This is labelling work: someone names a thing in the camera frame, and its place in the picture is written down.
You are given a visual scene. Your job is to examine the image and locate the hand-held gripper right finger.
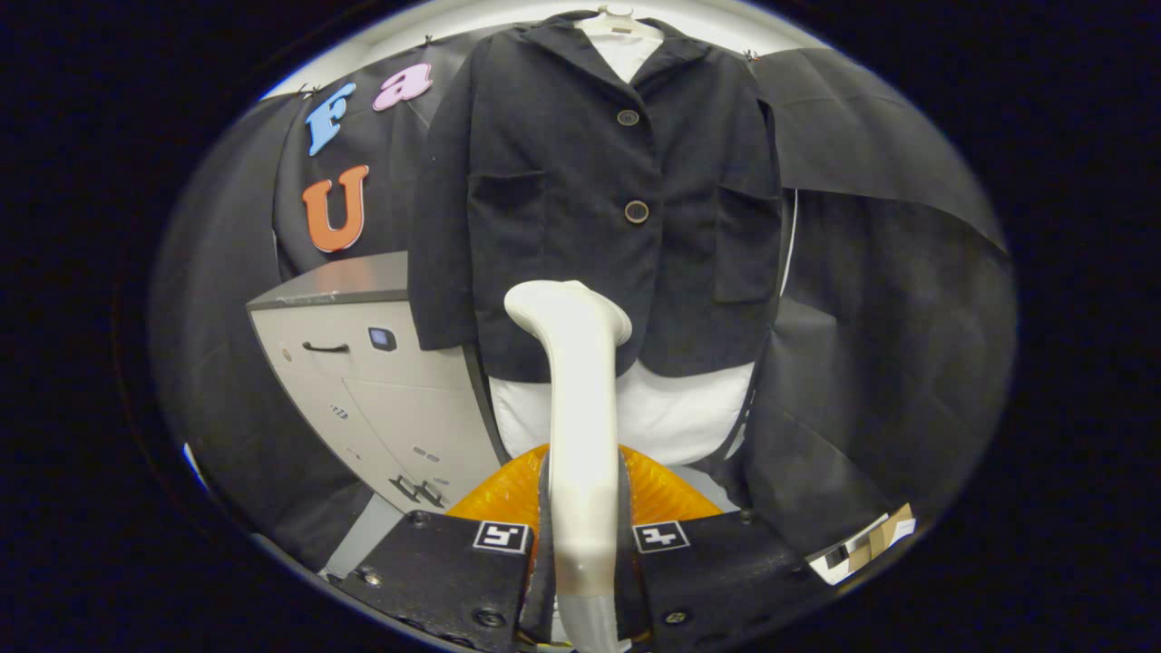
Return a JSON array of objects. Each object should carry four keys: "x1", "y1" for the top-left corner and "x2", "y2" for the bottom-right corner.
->
[{"x1": 620, "y1": 442, "x2": 828, "y2": 652}]

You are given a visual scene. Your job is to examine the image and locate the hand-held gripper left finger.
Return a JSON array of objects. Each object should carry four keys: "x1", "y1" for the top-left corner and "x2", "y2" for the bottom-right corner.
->
[{"x1": 337, "y1": 444, "x2": 557, "y2": 653}]

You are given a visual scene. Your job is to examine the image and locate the grey filing cabinet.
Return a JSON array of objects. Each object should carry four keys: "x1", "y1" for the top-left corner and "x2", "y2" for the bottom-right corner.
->
[{"x1": 247, "y1": 251, "x2": 511, "y2": 518}]

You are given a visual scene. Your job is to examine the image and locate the black backdrop cloth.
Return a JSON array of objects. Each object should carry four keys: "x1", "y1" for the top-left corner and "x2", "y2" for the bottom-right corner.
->
[{"x1": 150, "y1": 27, "x2": 1017, "y2": 572}]

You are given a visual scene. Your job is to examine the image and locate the white clothes hanger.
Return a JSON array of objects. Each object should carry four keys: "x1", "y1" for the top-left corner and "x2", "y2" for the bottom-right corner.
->
[{"x1": 580, "y1": 5, "x2": 663, "y2": 42}]

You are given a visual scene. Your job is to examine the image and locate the white garment steamer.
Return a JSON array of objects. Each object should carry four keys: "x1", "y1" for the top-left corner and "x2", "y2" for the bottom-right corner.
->
[{"x1": 503, "y1": 279, "x2": 634, "y2": 653}]

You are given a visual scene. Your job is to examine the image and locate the thin white cable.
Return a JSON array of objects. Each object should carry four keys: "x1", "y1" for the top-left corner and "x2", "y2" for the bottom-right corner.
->
[{"x1": 780, "y1": 189, "x2": 799, "y2": 296}]

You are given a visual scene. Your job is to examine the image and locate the brown cardboard box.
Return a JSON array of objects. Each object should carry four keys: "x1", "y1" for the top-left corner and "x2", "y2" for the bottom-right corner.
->
[{"x1": 848, "y1": 503, "x2": 915, "y2": 559}]

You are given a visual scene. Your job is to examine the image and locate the black blazer jacket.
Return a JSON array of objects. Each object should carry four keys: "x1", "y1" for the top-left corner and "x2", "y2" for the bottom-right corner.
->
[{"x1": 406, "y1": 11, "x2": 785, "y2": 384}]

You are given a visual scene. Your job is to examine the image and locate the white flat box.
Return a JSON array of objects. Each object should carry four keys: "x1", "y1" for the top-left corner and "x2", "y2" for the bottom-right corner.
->
[{"x1": 807, "y1": 517, "x2": 894, "y2": 586}]

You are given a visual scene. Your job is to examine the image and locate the white shirt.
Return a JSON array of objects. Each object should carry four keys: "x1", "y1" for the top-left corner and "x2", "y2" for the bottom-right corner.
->
[{"x1": 488, "y1": 16, "x2": 756, "y2": 468}]

